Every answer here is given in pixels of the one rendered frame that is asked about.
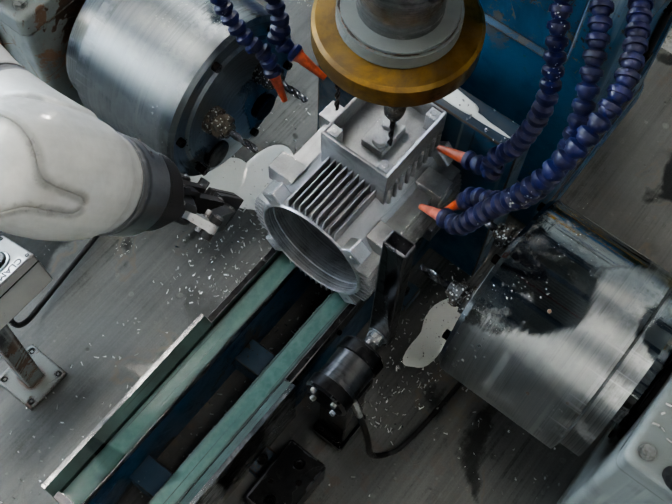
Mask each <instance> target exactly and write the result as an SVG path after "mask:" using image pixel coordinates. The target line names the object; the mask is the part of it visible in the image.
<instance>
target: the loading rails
mask: <svg viewBox="0 0 672 504"><path fill-rule="evenodd" d="M313 282H314V279H312V280H310V277H309V276H308V275H307V276H305V273H304V272H303V271H302V272H300V269H299V268H298V267H296V268H295V266H294V263H293V262H291V263H290V261H289V258H288V257H287V256H286V255H285V254H284V253H283V252H282V251H278V250H275V249H274V248H273V247H272V248H271V249H270V250H269V251H268V252H267V253H266V254H265V255H264V256H263V258H262V259H261V260H260V261H259V262H258V263H257V264H256V265H255V266H254V267H253V268H252V269H251V271H250V272H249V273H248V274H247V275H246V276H245V277H244V278H243V279H242V280H241V281H240V282H239V284H238V285H237V286H236V287H235V288H234V289H233V290H232V291H231V292H230V293H229V294H228V296H227V297H226V298H225V299H224V300H223V301H222V302H221V303H220V304H219V305H218V306H217V307H216V309H215V310H214V311H213V312H212V313H211V314H210V315H209V316H208V317H207V318H206V317H205V316H204V315H203V314H202V313H201V314H200V315H199V316H198V317H197V318H196V319H195V320H194V321H193V322H192V323H191V324H190V326H189V327H188V328H187V329H186V330H185V331H184V332H183V333H182V334H181V335H180V336H179V337H178V338H177V340H176V341H175V342H174V343H173V344H172V345H171V346H170V347H169V348H168V349H167V350H166V351H165V352H164V354H163V355H162V356H161V357H160V358H159V359H158V360H157V361H156V362H155V363H154V364H153V365H152V367H151V368H150V369H149V370H148V371H147V372H146V373H145V374H144V375H143V376H142V377H141V378H140V379H139V381H138V382H137V383H136V384H135V385H134V386H133V387H132V388H131V389H130V390H129V391H128V392H127V393H126V395H125V396H124V397H123V398H122V399H121V400H120V401H119V402H118V403H117V404H116V405H115V406H114V407H113V409H112V410H111V411H110V412H109V413H108V414H107V415H106V416H105V417H104V418H103V419H102V420H101V421H100V423H99V424H98V425H97V426H96V427H95V428H94V429H93V430H92V431H91V432H90V433H89V434H88V435H87V437H86V438H85V439H84V440H83V441H82V442H81V443H80V444H79V445H78V446H77V447H76V448H75V449H74V451H73V452H72V453H71V454H70V455H69V456H68V457H67V458H66V459H65V460H64V461H63V462H62V463H61V465H60V466H59V467H58V468H57V469H56V470H55V471H54V472H53V473H52V474H51V475H50V476H49V478H48V479H47V480H46V481H45V482H44V483H43V484H42V485H41V487H42V488H44V489H45V490H46V491H47V492H48V493H49V494H50V495H51V496H52V497H53V498H54V499H55V500H56V501H57V502H58V503H59V504H117V503H118V502H119V501H120V500H121V499H122V497H123V496H124V495H125V494H126V493H127V492H128V491H129V490H130V488H131V487H132V486H133V485H135V486H136V487H137V488H138V489H139V490H140V491H142V492H143V493H144V494H145V495H146V496H147V497H149V498H150V499H151V500H150V501H149V502H148V503H147V504H223V503H224V502H225V500H226V499H227V498H228V497H229V496H230V494H231V493H232V492H233V491H234V490H235V489H236V487H237V486H238V485H239V484H240V483H241V481H242V480H243V479H244V478H245V477H246V475H247V474H248V473H249V472H250V473H251V474H253V475H254V476H255V477H256V478H259V477H260V476H261V475H262V473H263V472H264V471H265V470H266V469H267V467H268V466H269V465H270V464H271V462H272V461H273V460H274V459H275V458H276V456H277V455H278V454H277V453H276V452H274V451H273V450H272V449H271V448H270V447H271V445H272V444H273V443H274V442H275V441H276V439H277V438H278V437H279V436H280V435H281V433H282V432H283V431H284V430H285V429H286V427H287V426H288V425H289V424H290V423H291V421H292V420H293V419H294V418H295V417H296V406H297V405H298V404H299V403H300V402H301V400H302V399H303V398H304V397H305V396H306V394H307V393H308V390H307V387H306V382H307V381H308V380H309V378H310V377H311V376H312V375H313V374H314V372H318V371H319V370H320V369H321V368H322V366H323V365H324V364H325V363H326V362H327V361H328V359H329V358H330V357H331V356H332V355H333V353H334V352H335V351H336V350H337V348H336V347H337V345H338V344H339V343H340V342H341V340H342V339H343V338H344V337H345V336H347V335H352V336H356V335H357V334H358V333H359V331H360V330H361V329H362V328H363V327H364V325H365V324H366V323H367V322H368V321H369V319H370V318H371V312H372V306H373V300H374V293H375V291H374V292H373V293H372V295H371V296H370V297H369V298H368V299H367V300H365V301H363V300H360V301H359V302H358V303H357V304H356V305H354V304H350V303H346V302H344V300H343V299H342V298H341V296H340V295H339V294H338V292H335V291H334V293H333V294H332V293H330V294H329V295H328V297H327V298H326V299H325V300H324V301H323V302H322V303H321V305H320V306H319V307H318V308H317V309H316V310H315V311H314V313H313V314H312V315H311V316H310V317H309V318H308V320H307V321H306V322H305V323H304V324H303V325H302V326H301V328H300V329H299V330H298V331H297V332H296V333H295V334H294V336H293V337H292V338H291V339H290V340H289V341H288V342H287V344H286V345H285V346H284V347H283V348H282V349H281V351H280V352H279V353H278V354H277V355H274V354H273V353H272V352H270V351H269V350H268V349H266V348H265V347H264V346H263V345H261V344H260V341H261V340H262V339H263V338H264V337H265V336H266V335H267V334H268V332H269V331H270V330H271V329H272V328H273V327H274V326H275V325H276V323H277V322H278V321H279V320H280V319H281V318H282V317H283V315H284V314H285V313H286V312H287V311H288V310H289V309H290V308H291V306H292V305H293V304H294V303H295V302H296V301H297V300H298V299H299V297H300V296H301V295H302V294H303V293H304V292H305V291H306V289H307V288H308V287H309V286H310V285H311V284H312V283H313ZM236 369H237V370H238V371H240V372H241V373H242V374H243V375H245V376H246V377H247V378H249V379H250V380H251V381H252V382H253V383H252V384H251V385H250V386H249V387H248V388H247V390H246V391H245V392H244V393H243V394H242V395H241V396H240V398H239V399H238V400H237V401H236V402H235V403H234V404H233V406H232V407H231V408H230V409H229V410H228V411H227V413H226V414H225V415H224V416H223V417H222V418H221V419H220V421H219V422H218V423H217V424H216V425H215V426H214V427H213V429H212V430H211V431H210V432H209V433H208V434H207V436H206V437H205V438H204V439H203V440H202V441H201V442H200V444H199V445H198V446H197V447H196V448H195V449H194V450H193V452H192V453H191V454H190V455H189V456H188V457H187V458H186V460H185V461H184V462H183V463H182V464H181V465H180V467H179V468H178V469H177V470H176V471H175V472H174V473H172V472H170V471H169V470H168V469H167V468H166V467H165V466H163V465H162V464H161V463H160V462H159V461H157V460H156V459H157V458H158V457H159V456H160V455H161V453H162V452H163V451H164V450H165V449H166V448H167V447H168V445H169V444H170V443H171V442H172V441H173V440H174V439H175V438H176V436H177V435H178V434H179V433H180V432H181V431H182V430H183V429H184V427H185V426H186V425H187V424H188V423H189V422H190V421H191V419H192V418H193V417H194V416H195V415H196V414H197V413H198V412H199V410H200V409H201V408H202V407H203V406H204V405H205V404H206V403H207V401H208V400H209V399H210V398H211V397H212V396H213V395H214V393H215V392H216V391H217V390H218V389H219V388H220V387H221V386H222V384H223V383H224V382H225V381H226V380H227V379H228V378H229V377H230V375H231V374H232V373H233V372H234V371H235V370H236Z"/></svg>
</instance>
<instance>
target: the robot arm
mask: <svg viewBox="0 0 672 504"><path fill-rule="evenodd" d="M190 180H191V179H190V177H189V176H188V175H187V174H183V173H180V171H179V169H178V168H177V166H176V165H175V163H174V162H173V161H172V160H171V159H169V158H168V157H167V156H165V155H163V154H161V153H158V152H155V151H154V150H153V149H151V148H150V147H149V146H147V145H146V144H144V143H143V142H141V139H139V138H138V139H137V138H134V137H131V136H130V135H129V136H127V135H125V134H122V133H120V132H118V131H115V130H114V129H113V128H111V127H110V126H109V125H108V124H106V123H104V122H103V121H101V120H99V119H98V118H97V116H96V115H95V114H94V113H93V112H92V111H90V110H89V109H87V108H85V107H83V106H81V105H80V104H78V103H76V102H74V101H73V100H71V99H69V98H68V97H66V96H64V95H63V94H61V93H60V92H58V91H56V90H55V89H53V88H52V87H50V86H49V85H47V84H46V83H44V82H43V81H41V80H40V79H38V78H37V77H36V76H34V75H33V74H31V73H30V72H29V71H28V70H26V69H25V68H24V67H23V66H22V65H20V64H19V63H18V62H17V61H16V60H15V59H14V58H13V57H12V56H11V55H10V53H9V52H8V51H7V50H6V49H5V48H4V47H3V46H2V45H1V44H0V231H2V232H5V233H8V234H11V235H15V236H20V237H25V238H30V239H37V240H46V241H74V240H84V239H88V238H92V237H94V236H116V237H130V236H134V235H138V234H140V233H142V232H145V231H154V230H157V229H160V228H162V227H164V226H166V225H168V224H170V223H171V222H176V223H179V224H181V225H188V224H190V223H191V222H192V223H193V224H195V225H197V226H196V228H195V231H197V232H199V234H200V236H201V237H202V239H203V240H205V241H206V240H207V241H211V239H212V238H213V236H214V235H215V234H216V233H218V232H221V231H223V230H224V229H225V228H226V226H227V224H228V223H229V222H230V221H231V220H232V218H233V216H234V215H235V213H236V212H237V210H238V209H239V207H240V206H241V204H242V202H243V201H244V200H243V199H242V198H240V197H239V196H237V195H236V194H235V193H233V192H229V191H224V190H220V189H215V188H211V187H208V186H209V184H210V182H209V181H207V180H206V179H204V178H202V177H201V178H200V180H199V181H198V183H195V182H191V181H190ZM207 187H208V189H207ZM206 189H207V190H206Z"/></svg>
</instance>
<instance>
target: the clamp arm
mask: <svg viewBox="0 0 672 504"><path fill-rule="evenodd" d="M415 249H416V245H415V244H414V243H412V242H411V241H409V240H408V239H407V238H405V237H404V236H402V235H401V234H399V233H398V232H397V231H395V230H393V231H392V232H391V233H390V234H389V235H388V236H387V237H386V238H385V240H384V241H383V243H382V249H381V256H380V262H379V268H378V275H377V281H376V287H375V293H374V300H373V306H372V312H371V319H370V325H369V329H368V333H367V335H369V334H370V332H371V331H373V332H372V333H371V334H370V335H371V336H372V337H374V338H375V337H376V336H377V335H378V334H379V335H380V336H379V337H378V338H377V340H378V342H379V343H381V342H382V340H383V339H384V341H383V342H382V343H381V345H380V347H381V346H382V345H384V346H385V347H387V346H388V345H389V344H390V343H391V342H392V341H393V339H394V338H395V336H396V332H397V327H398V323H399V318H400V314H401V310H402V305H403V301H404V297H405V292H406V288H407V284H408V279H409V275H410V270H411V266H412V262H413V257H414V253H415ZM374 331H375V332H374ZM376 332H377V333H378V334H377V333H376Z"/></svg>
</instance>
